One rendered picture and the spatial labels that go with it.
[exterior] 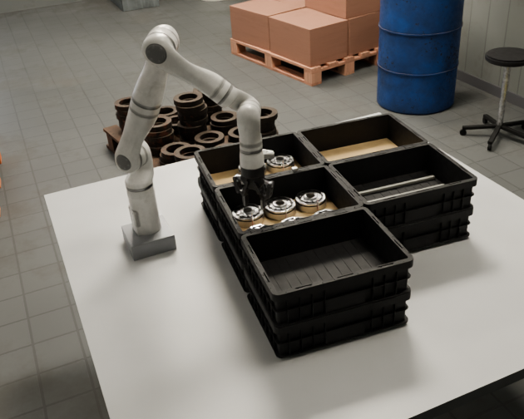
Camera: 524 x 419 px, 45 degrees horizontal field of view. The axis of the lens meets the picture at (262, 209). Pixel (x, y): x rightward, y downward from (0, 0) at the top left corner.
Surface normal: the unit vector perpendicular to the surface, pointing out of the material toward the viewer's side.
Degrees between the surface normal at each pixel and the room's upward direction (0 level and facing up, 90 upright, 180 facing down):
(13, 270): 0
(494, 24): 90
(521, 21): 90
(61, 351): 0
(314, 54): 90
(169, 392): 0
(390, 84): 90
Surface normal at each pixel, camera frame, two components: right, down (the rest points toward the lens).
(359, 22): 0.59, 0.39
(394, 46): -0.72, 0.40
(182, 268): -0.06, -0.85
